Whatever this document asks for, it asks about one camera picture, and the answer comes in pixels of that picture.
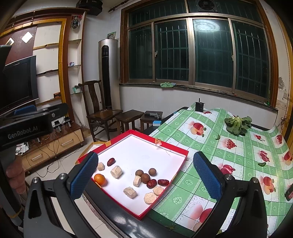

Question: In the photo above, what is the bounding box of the tall back wooden chair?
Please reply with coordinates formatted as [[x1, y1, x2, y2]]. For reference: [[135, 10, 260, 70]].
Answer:
[[78, 80, 123, 142]]

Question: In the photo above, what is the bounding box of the black power cable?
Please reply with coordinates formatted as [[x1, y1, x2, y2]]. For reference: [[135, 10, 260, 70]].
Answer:
[[23, 135, 85, 174]]

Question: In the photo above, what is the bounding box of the small black device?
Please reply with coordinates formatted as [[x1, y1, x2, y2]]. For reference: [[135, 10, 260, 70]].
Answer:
[[194, 98, 205, 112]]

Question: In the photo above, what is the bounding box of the person's left hand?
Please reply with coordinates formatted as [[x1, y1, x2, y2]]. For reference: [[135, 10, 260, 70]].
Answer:
[[5, 157, 26, 184]]

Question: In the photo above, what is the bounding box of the black window vent fan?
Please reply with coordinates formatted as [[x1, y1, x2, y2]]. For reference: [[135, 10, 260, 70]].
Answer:
[[197, 0, 219, 12]]

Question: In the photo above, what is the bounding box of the green fruit print tablecloth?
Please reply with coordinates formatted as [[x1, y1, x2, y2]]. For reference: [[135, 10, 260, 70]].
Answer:
[[149, 107, 293, 238]]

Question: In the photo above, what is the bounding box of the orange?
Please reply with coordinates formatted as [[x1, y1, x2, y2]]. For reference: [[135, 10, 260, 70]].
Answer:
[[94, 174, 107, 186]]

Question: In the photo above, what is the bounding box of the dark wooden stool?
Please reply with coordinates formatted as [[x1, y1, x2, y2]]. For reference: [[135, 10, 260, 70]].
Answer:
[[115, 109, 144, 133], [140, 113, 163, 132]]

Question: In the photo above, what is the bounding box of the wood framed barred window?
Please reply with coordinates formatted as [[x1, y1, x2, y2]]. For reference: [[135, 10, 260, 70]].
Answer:
[[120, 0, 278, 108]]

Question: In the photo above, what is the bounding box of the gold trimmed wall shelf unit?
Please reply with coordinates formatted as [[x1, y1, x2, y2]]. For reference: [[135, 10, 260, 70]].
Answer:
[[0, 11, 87, 129]]

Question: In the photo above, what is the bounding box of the silver tower air conditioner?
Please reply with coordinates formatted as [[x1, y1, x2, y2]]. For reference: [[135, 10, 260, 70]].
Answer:
[[98, 38, 120, 110]]

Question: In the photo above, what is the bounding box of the green bok choy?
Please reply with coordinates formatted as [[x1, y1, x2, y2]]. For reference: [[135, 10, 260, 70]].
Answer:
[[224, 116, 252, 136]]

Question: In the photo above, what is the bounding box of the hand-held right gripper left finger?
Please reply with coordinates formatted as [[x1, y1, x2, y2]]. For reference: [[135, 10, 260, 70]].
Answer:
[[23, 150, 99, 238]]

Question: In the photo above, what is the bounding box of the grey hand tool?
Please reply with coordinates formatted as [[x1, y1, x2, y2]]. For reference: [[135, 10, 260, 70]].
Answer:
[[144, 110, 163, 119]]

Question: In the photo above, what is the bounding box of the shallow red cardboard box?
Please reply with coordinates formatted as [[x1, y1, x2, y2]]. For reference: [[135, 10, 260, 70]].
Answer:
[[75, 129, 189, 221]]

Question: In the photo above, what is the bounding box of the black battery pack red label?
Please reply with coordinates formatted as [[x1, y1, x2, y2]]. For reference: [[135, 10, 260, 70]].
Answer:
[[285, 183, 293, 202]]

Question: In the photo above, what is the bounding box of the small wall ornament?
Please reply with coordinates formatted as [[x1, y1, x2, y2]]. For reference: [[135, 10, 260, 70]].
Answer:
[[71, 15, 81, 29]]

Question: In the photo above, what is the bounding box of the black speaker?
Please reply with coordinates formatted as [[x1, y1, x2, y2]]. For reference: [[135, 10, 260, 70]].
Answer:
[[75, 0, 103, 15]]

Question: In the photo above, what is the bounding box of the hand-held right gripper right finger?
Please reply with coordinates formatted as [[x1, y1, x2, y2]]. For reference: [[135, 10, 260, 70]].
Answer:
[[193, 150, 269, 238]]

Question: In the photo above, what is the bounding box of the gold framed glass door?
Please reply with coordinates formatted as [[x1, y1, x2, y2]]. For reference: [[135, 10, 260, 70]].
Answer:
[[277, 14, 293, 142]]

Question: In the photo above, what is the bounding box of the black flat screen television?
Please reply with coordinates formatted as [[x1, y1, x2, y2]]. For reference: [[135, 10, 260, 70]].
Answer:
[[0, 55, 39, 115]]

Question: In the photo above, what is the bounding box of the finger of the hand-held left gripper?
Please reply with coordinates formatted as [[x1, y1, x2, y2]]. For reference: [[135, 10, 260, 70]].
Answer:
[[37, 103, 69, 119], [13, 105, 38, 116]]

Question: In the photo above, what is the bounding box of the light wood cabinet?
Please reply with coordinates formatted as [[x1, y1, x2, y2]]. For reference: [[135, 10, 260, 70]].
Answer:
[[17, 124, 84, 175]]

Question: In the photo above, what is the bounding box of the gold edged cardboard box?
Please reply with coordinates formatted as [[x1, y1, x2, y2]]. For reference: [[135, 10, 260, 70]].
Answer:
[[79, 141, 108, 161]]

